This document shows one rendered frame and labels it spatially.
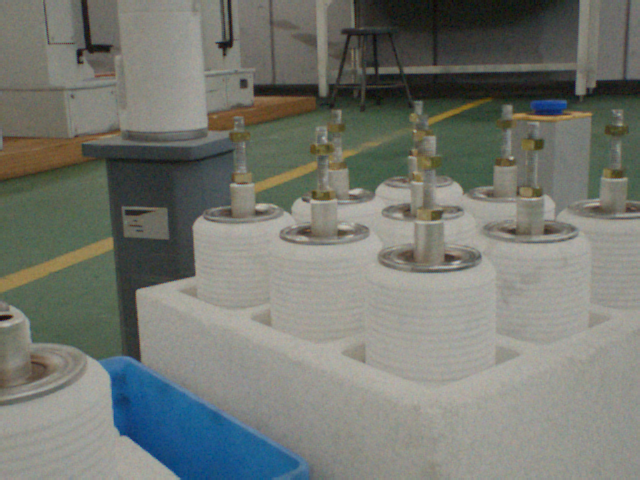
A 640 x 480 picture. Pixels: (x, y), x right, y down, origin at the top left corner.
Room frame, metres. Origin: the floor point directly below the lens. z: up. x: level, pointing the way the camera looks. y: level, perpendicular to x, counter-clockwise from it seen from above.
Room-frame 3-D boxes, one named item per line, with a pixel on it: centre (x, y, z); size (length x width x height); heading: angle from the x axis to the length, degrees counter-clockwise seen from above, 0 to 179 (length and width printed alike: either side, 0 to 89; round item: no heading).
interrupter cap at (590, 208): (0.76, -0.26, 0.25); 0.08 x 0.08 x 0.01
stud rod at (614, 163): (0.76, -0.26, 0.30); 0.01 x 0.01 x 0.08; 23
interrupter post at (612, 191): (0.76, -0.26, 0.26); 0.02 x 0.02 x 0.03
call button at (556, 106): (1.02, -0.26, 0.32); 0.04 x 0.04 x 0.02
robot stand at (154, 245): (1.03, 0.18, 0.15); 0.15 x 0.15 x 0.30; 68
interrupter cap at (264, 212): (0.79, 0.08, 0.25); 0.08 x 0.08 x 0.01
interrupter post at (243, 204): (0.79, 0.08, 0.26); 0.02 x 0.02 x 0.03
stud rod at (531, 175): (0.68, -0.16, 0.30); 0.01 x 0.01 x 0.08; 52
